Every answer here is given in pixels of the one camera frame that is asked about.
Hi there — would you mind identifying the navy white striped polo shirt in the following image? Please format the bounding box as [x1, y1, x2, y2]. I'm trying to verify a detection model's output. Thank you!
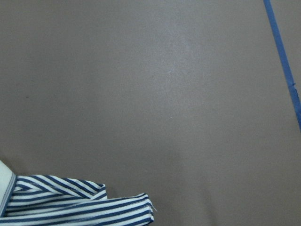
[0, 162, 154, 226]

